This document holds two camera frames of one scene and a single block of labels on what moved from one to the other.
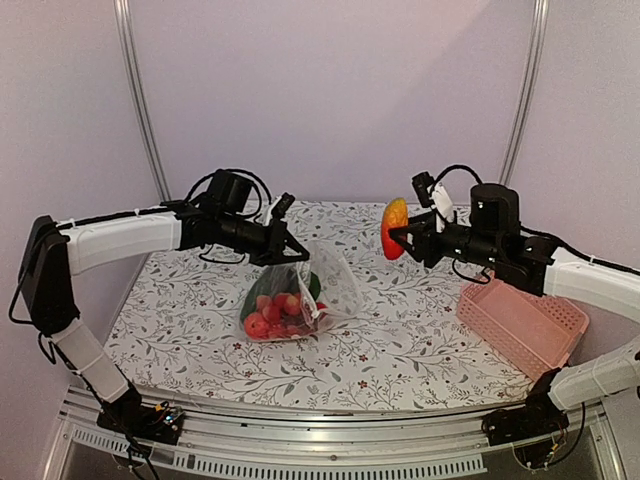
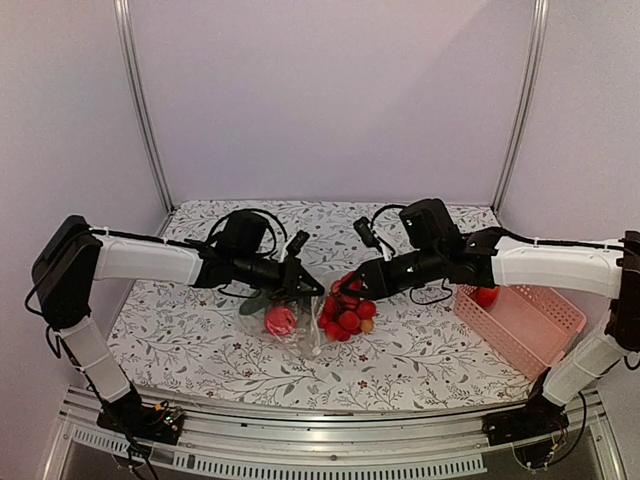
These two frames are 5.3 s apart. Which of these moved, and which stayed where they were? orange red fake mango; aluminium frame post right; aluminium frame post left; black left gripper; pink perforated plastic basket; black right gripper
Moved: orange red fake mango; black right gripper; black left gripper
Stayed: aluminium frame post right; aluminium frame post left; pink perforated plastic basket
